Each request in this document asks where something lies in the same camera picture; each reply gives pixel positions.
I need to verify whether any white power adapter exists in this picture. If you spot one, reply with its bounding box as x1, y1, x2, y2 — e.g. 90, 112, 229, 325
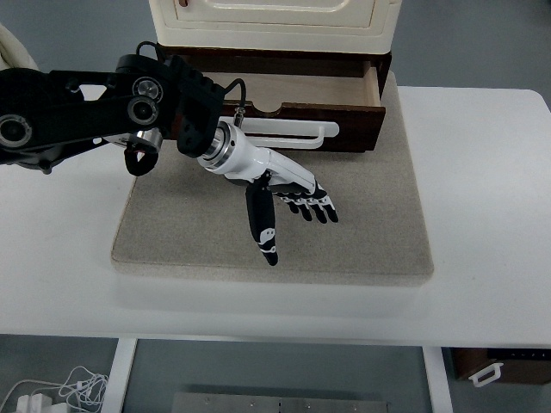
15, 393, 55, 413

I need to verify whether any white cable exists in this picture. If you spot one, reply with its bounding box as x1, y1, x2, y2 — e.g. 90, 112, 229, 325
0, 366, 109, 413

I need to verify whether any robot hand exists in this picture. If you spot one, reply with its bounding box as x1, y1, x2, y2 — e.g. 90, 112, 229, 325
214, 129, 340, 267

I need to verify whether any cream padded hose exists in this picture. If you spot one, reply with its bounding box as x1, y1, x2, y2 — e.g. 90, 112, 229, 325
0, 23, 40, 72

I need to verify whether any dark brown wooden drawer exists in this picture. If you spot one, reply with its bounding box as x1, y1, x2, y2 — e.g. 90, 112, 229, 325
200, 59, 387, 154

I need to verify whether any white table leg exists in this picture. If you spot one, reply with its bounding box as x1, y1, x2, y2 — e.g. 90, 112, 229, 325
421, 346, 453, 413
102, 338, 139, 413

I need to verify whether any brown wooden box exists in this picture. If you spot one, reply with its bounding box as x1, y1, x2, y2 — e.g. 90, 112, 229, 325
449, 347, 551, 386

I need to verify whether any white drawer handle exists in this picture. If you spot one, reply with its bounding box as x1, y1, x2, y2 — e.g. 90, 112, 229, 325
217, 116, 340, 151

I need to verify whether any white box handle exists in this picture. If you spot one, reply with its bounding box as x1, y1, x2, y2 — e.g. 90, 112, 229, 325
467, 361, 505, 387

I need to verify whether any beige fabric mat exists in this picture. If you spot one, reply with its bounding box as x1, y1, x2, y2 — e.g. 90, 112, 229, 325
110, 71, 435, 287

